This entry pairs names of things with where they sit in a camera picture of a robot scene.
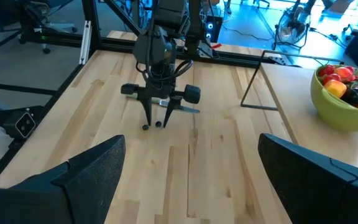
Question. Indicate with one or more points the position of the small red tag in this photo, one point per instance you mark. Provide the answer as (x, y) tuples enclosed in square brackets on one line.
[(216, 46)]

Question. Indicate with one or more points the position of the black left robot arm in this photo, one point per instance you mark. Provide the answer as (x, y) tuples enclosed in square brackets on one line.
[(157, 46)]

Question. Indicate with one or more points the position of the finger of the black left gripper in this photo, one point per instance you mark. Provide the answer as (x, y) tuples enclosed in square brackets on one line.
[(172, 109), (148, 109)]

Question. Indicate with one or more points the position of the black toy cherry with stem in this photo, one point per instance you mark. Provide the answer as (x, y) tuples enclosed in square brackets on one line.
[(356, 96)]

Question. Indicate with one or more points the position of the black office chair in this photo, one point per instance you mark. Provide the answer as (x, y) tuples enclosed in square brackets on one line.
[(45, 18)]

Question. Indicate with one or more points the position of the wooden riser shelf black legs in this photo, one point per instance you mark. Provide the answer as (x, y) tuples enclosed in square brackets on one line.
[(306, 118)]

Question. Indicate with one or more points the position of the black camera white-rimmed lens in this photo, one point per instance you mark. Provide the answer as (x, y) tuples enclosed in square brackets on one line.
[(23, 124)]

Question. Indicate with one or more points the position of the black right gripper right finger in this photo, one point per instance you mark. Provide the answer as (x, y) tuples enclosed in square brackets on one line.
[(297, 180)]

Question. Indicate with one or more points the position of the green colander bowl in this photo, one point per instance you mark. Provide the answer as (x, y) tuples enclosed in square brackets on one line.
[(331, 115)]

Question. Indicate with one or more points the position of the black metal floor bar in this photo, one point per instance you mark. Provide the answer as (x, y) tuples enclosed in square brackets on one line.
[(20, 88)]

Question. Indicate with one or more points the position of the black computer tower blue lights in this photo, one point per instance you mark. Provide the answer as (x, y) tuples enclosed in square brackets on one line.
[(213, 28)]

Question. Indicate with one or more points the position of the black floor fan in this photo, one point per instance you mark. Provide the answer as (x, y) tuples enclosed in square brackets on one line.
[(292, 25)]

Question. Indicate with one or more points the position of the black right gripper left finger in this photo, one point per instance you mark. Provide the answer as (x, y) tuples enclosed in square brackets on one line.
[(98, 174)]

